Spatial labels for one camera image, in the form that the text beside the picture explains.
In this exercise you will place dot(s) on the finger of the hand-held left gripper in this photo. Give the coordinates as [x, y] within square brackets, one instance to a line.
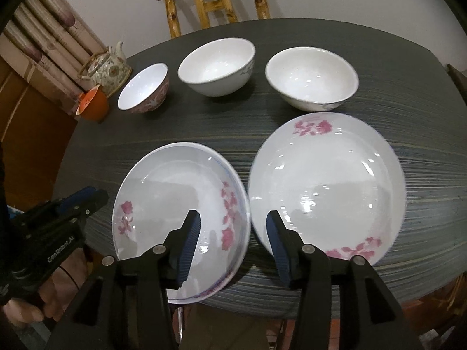
[93, 202]
[74, 197]

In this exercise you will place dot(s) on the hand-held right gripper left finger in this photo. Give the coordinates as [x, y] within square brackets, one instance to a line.
[191, 240]

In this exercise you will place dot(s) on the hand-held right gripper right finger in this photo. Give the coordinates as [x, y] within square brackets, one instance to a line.
[277, 240]

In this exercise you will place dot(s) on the small white pink-flowered plate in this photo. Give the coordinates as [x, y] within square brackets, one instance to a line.
[175, 189]

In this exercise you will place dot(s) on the large white pink-flowered plate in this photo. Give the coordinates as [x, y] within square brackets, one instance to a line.
[328, 175]

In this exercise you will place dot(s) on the pink patterned bowl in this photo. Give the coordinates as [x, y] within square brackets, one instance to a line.
[142, 84]

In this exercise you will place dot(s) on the wide white bowl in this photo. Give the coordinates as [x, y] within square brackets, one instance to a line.
[310, 76]

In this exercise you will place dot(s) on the deep white bowl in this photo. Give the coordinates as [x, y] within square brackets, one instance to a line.
[215, 62]

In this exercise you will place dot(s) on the person's left hand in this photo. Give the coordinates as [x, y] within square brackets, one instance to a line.
[25, 311]

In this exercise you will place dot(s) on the orange cup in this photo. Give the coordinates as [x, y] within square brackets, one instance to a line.
[96, 107]

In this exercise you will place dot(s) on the floral ceramic teapot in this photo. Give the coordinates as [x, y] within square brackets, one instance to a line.
[109, 69]

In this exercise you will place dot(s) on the beige patterned curtain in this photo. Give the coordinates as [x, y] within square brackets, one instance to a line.
[47, 43]

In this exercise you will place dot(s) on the bamboo chair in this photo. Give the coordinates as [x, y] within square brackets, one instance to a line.
[172, 18]
[443, 295]

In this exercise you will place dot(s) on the dark wooden furniture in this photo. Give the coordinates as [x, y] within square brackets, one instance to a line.
[456, 80]

